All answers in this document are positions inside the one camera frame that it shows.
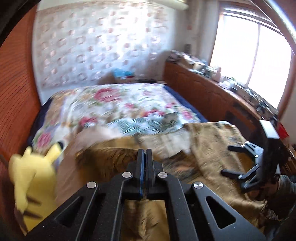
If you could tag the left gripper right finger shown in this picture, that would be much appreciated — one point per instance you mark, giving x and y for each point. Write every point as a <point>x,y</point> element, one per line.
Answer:
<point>195,212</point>

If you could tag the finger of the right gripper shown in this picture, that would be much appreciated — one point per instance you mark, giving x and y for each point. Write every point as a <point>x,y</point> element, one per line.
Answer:
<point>240,176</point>
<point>240,148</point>

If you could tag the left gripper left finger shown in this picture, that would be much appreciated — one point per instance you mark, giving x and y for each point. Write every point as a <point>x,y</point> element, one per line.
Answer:
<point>95,211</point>

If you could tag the golden patterned cloth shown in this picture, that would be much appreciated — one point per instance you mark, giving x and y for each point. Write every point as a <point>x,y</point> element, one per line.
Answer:
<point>196,152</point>

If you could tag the wooden sideboard cabinet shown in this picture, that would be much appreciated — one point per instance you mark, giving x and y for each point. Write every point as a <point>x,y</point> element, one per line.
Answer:
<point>214,102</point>

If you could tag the yellow Pikachu plush toy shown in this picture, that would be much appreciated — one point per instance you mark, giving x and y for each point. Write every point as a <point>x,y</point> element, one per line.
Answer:
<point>34,178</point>

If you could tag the beige pillow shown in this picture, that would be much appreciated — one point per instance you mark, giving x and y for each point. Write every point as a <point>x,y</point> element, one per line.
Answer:
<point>90,136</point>

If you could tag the dark blue blanket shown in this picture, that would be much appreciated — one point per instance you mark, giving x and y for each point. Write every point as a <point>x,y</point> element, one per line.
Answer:
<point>185,103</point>

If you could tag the bright window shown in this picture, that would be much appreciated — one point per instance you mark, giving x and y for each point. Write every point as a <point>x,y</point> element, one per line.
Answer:
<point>250,49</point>

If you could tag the palm leaf print blanket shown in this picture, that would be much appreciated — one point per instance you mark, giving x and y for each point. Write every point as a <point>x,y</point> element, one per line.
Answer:
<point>146,126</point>

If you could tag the floral bedspread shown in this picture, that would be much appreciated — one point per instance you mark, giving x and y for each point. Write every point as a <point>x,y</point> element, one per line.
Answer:
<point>68,112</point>

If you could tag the cardboard box on cabinet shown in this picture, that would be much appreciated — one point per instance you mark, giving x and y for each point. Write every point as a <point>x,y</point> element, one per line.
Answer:
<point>187,62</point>

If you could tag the red wooden wardrobe door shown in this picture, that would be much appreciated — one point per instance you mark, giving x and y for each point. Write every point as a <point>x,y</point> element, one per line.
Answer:
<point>19,99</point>

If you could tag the blue tissue box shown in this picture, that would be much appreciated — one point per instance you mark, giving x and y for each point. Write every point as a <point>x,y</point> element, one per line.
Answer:
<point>122,74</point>

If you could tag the white air conditioner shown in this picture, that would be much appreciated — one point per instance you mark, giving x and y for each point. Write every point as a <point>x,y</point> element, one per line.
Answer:
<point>174,4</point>

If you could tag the circle patterned sheer curtain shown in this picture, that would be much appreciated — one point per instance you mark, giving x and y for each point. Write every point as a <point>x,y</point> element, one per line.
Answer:
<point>80,43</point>

